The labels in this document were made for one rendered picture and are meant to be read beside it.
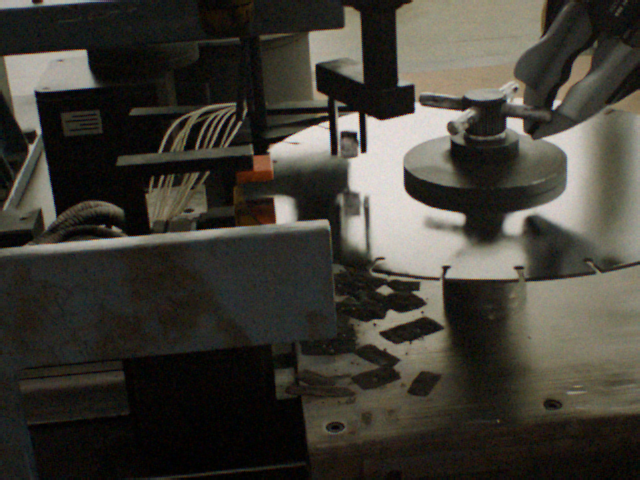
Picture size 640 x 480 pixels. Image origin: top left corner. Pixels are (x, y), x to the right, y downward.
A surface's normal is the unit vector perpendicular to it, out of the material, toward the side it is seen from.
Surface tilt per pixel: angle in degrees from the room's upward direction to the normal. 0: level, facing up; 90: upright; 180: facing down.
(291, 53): 89
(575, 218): 0
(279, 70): 89
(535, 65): 115
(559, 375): 0
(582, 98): 122
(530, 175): 5
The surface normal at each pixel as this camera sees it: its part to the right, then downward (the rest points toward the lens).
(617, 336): -0.06, -0.91
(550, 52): 0.66, 0.62
